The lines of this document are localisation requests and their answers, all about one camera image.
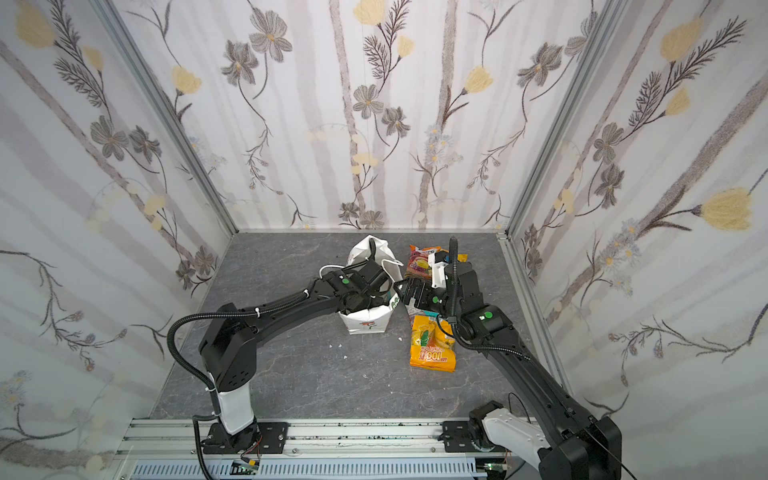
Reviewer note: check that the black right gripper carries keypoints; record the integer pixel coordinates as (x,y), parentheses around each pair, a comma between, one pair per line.
(420,295)

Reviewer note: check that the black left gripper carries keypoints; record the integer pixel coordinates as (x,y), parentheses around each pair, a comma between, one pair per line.
(372,280)

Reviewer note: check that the pink orange candy bag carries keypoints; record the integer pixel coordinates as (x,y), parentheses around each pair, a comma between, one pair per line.
(418,265)

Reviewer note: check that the white floral paper bag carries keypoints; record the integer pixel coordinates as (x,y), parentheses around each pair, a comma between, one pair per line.
(371,271)

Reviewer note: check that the orange yellow snack bag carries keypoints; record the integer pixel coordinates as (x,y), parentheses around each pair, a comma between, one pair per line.
(432,344)

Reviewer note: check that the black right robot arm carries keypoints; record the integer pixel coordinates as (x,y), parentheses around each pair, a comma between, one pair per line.
(565,440)

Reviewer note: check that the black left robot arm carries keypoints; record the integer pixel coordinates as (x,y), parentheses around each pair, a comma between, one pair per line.
(360,290)

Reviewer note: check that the small green circuit board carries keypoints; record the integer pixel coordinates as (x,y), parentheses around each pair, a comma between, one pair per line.
(245,467)

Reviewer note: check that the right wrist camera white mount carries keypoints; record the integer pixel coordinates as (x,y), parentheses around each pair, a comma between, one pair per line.
(437,262)

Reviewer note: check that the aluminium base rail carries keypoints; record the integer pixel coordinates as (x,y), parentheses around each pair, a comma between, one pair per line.
(360,438)

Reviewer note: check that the white slotted cable duct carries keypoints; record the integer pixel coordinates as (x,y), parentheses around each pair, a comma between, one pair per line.
(380,468)

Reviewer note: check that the right aluminium corner post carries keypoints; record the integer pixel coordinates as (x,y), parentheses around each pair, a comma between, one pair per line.
(595,47)

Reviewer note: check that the aluminium corner post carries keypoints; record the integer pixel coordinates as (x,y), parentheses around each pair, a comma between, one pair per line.
(595,47)
(120,36)

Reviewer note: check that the left aluminium corner post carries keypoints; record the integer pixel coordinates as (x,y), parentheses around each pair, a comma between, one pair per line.
(120,36)

